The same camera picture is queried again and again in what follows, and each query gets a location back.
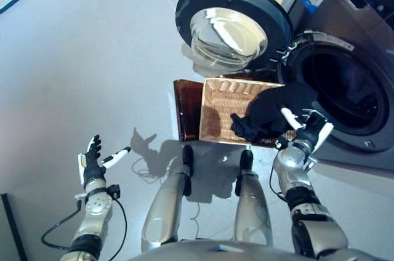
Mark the silver robot left leg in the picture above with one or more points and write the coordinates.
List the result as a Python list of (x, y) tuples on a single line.
[(166, 205)]

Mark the charcoal garment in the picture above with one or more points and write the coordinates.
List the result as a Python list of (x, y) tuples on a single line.
[(286, 101)]

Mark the silver robot torso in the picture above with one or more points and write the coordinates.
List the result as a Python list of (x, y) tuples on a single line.
[(215, 251)]

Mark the dark brown wooden stool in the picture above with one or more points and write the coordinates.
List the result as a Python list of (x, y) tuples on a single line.
[(187, 110)]

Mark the large shallow wicker basket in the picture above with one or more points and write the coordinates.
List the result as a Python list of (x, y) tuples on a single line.
[(215, 113)]

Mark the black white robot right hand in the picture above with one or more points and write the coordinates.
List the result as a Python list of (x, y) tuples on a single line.
[(314, 128)]

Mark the black white robot left hand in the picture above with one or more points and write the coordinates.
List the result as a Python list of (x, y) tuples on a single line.
[(90, 162)]

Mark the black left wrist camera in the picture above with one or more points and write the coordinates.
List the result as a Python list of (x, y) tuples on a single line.
[(114, 191)]

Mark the silver robot right leg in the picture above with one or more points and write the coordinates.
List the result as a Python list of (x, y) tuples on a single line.
[(250, 205)]

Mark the silver robot leg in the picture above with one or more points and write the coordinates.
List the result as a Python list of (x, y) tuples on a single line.
[(250, 205), (166, 205)]

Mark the round glass washer door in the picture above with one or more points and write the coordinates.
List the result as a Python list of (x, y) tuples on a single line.
[(227, 24)]

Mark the dark grey washing machine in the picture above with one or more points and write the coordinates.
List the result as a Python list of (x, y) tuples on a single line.
[(354, 73)]

